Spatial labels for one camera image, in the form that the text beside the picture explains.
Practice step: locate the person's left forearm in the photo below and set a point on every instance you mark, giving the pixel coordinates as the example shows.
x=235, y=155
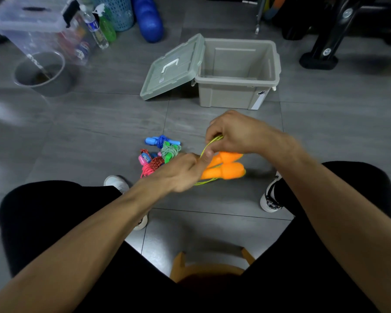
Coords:
x=71, y=251

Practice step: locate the grey-green box lid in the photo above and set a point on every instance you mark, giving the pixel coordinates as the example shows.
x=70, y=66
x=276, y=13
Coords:
x=171, y=71

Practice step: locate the person's left leg black trousers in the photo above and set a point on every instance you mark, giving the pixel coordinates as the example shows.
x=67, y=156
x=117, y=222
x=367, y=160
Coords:
x=36, y=218

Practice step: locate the person's left hand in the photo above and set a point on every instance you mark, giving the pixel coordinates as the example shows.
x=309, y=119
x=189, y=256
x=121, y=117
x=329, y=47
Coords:
x=179, y=174

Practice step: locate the person's right leg black trousers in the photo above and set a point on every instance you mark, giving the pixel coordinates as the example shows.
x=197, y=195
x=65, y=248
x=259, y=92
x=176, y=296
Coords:
x=361, y=192

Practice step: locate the person's right forearm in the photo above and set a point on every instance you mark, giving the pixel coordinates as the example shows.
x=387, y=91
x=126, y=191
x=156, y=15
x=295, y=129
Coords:
x=345, y=231

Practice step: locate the wooden stool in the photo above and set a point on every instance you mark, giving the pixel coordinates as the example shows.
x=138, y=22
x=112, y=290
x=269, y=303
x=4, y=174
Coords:
x=177, y=268

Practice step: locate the white shoe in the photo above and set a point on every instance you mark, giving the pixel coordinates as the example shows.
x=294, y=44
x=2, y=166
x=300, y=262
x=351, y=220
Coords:
x=268, y=205
x=115, y=183

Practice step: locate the person's leg black trousers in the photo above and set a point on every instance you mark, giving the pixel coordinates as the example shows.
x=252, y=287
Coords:
x=361, y=192
x=36, y=218

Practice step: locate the person's right hand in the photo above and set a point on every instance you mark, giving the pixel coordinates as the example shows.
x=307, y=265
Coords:
x=244, y=133

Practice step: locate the white left shoe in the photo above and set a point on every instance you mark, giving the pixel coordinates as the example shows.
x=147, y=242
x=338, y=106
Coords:
x=115, y=183

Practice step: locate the grey plastic storage box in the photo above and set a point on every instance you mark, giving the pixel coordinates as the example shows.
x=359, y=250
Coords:
x=228, y=97

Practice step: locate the white right shoe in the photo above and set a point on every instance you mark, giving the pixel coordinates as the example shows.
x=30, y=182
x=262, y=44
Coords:
x=268, y=205

